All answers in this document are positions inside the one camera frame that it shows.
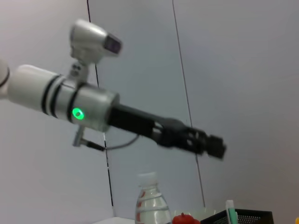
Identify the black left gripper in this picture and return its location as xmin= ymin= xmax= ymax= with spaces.
xmin=108 ymin=103 xmax=227 ymax=150

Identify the mint green utility knife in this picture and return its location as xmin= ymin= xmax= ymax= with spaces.
xmin=225 ymin=199 xmax=239 ymax=224

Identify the left gripper cable with connector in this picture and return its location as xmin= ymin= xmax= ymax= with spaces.
xmin=71 ymin=126 xmax=141 ymax=152

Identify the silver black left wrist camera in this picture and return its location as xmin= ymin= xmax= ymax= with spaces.
xmin=69 ymin=18 xmax=124 ymax=83

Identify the pale green translucent fruit bowl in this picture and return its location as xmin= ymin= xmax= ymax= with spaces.
xmin=171 ymin=207 xmax=225 ymax=224

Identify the clear green-label water bottle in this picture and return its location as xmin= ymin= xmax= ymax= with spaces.
xmin=135 ymin=172 xmax=173 ymax=224

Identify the red-orange toy orange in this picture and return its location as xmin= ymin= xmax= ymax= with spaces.
xmin=172 ymin=211 xmax=201 ymax=224

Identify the black mesh pen holder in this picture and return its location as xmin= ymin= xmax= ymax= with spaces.
xmin=200 ymin=208 xmax=274 ymax=224

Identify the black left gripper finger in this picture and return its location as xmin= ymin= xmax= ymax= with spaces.
xmin=184 ymin=138 xmax=227 ymax=161

